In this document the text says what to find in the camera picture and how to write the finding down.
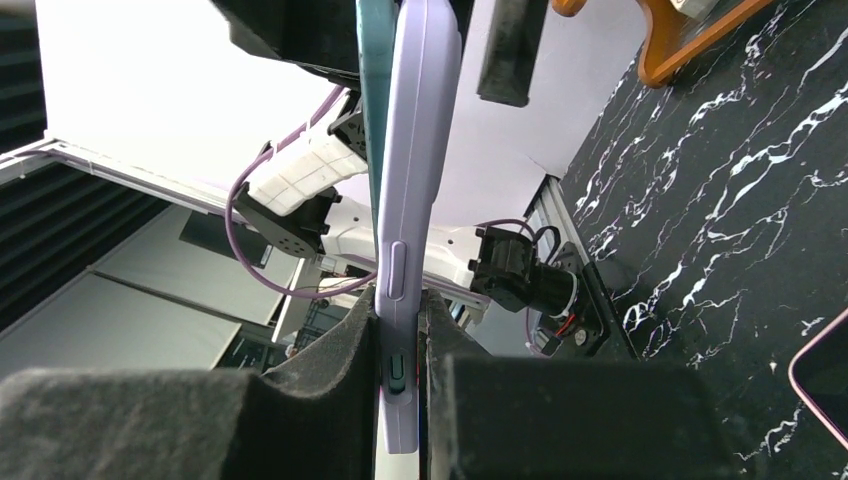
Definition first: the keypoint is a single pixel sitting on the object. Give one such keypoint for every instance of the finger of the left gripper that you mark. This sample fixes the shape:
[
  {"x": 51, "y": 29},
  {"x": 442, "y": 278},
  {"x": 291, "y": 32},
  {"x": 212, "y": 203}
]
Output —
[
  {"x": 318, "y": 36},
  {"x": 511, "y": 51}
]

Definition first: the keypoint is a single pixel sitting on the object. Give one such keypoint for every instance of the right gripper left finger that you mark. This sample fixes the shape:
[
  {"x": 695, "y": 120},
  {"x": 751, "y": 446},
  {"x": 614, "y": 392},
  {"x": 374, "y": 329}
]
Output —
[{"x": 312, "y": 417}]

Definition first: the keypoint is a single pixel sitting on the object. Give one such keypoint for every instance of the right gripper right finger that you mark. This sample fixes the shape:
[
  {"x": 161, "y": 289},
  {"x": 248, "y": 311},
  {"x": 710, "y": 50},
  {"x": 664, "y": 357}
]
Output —
[{"x": 489, "y": 417}]

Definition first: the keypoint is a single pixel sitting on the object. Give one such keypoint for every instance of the lilac phone case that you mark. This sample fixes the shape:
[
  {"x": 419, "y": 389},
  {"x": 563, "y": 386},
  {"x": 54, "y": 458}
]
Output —
[{"x": 425, "y": 73}]

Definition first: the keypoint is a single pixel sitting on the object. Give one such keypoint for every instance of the pink phone case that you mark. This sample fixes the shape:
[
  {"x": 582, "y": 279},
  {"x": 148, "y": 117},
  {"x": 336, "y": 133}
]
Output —
[{"x": 818, "y": 375}]

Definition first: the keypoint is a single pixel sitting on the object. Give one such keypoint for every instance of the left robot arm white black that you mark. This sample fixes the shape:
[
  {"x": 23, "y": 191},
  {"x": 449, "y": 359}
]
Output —
[{"x": 357, "y": 181}]

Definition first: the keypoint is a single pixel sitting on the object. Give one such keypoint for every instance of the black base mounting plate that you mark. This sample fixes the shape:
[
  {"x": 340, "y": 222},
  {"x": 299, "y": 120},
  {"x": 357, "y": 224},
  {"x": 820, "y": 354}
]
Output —
[{"x": 596, "y": 330}]

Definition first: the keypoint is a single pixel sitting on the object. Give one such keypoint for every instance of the orange wooden shelf rack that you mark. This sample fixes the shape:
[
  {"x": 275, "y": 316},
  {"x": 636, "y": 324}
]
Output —
[{"x": 677, "y": 31}]

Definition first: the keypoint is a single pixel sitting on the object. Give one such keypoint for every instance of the aluminium frame rail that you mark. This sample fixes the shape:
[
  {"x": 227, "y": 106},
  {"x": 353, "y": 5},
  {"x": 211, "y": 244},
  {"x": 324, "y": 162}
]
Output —
[{"x": 20, "y": 162}]

